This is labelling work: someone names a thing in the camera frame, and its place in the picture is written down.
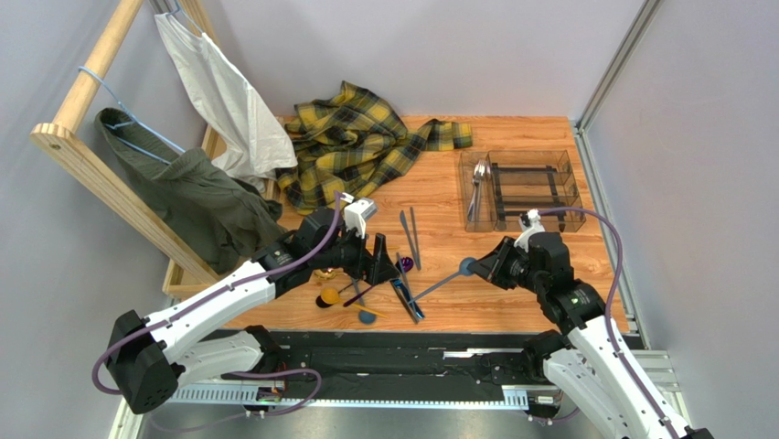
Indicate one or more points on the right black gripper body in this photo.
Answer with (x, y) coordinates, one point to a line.
(500, 262)

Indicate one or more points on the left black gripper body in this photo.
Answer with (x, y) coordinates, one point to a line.
(342, 255)

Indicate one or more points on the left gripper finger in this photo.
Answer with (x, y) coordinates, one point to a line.
(362, 264)
(380, 259)

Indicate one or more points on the blue metal knife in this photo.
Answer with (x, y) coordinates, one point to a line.
(401, 287)

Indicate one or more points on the purple metal spoon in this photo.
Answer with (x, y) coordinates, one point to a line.
(400, 267)

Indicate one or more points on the yellow plastic spoon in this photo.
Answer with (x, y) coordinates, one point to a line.
(330, 296)

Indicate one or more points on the silver spoon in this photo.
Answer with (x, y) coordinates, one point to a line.
(486, 173)

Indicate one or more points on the silver fork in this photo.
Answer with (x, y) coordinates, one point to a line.
(472, 195)

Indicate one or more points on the blue-grey plastic spoon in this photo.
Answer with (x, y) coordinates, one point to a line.
(366, 318)

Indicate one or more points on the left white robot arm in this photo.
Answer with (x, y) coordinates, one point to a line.
(150, 358)

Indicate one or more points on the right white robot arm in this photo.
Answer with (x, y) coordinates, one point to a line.
(584, 356)

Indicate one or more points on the clear plastic utensil organizer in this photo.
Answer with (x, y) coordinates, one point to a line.
(518, 181)

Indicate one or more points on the yellow plaid shirt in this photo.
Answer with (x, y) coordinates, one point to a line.
(355, 143)

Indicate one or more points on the olive green garment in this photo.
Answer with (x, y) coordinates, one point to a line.
(219, 218)

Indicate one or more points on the white hanging garment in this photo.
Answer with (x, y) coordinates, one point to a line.
(257, 146)

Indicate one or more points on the light blue hanger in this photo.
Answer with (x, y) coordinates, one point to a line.
(133, 120)

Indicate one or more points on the wooden clothes rack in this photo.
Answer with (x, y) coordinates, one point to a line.
(59, 139)

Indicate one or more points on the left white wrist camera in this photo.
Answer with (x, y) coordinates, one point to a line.
(357, 212)

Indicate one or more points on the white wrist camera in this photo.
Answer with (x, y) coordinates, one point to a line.
(357, 212)
(530, 224)

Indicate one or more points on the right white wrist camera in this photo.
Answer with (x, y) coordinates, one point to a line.
(530, 224)

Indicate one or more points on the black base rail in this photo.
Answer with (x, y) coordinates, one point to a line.
(393, 369)

